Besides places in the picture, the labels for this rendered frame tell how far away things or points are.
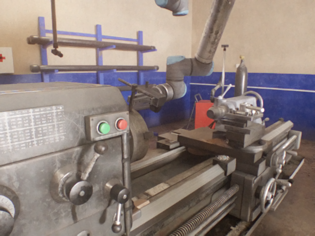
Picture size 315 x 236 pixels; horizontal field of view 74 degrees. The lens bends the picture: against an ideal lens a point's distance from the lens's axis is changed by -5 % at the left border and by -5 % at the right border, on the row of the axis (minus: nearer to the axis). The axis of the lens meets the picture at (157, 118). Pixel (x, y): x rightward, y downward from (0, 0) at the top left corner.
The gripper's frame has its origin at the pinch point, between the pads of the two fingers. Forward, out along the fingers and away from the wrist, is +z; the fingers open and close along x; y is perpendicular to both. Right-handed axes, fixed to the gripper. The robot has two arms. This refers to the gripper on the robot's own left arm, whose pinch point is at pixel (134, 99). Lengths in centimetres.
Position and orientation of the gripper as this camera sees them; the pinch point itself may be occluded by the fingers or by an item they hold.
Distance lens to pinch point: 94.5
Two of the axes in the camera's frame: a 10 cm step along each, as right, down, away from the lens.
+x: 7.3, 4.5, -5.2
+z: -6.5, 2.3, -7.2
